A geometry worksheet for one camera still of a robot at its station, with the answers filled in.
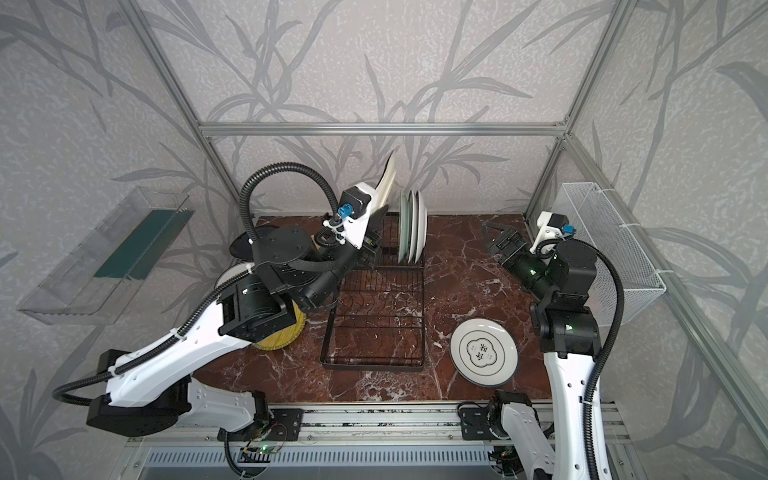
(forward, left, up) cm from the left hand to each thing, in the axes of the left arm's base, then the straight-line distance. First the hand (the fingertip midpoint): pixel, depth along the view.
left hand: (383, 206), depth 50 cm
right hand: (+5, -21, -12) cm, 25 cm away
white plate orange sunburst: (+22, +56, -53) cm, 80 cm away
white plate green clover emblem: (-7, -28, -52) cm, 59 cm away
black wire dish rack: (+4, +4, -51) cm, 51 cm away
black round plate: (+32, +56, -52) cm, 83 cm away
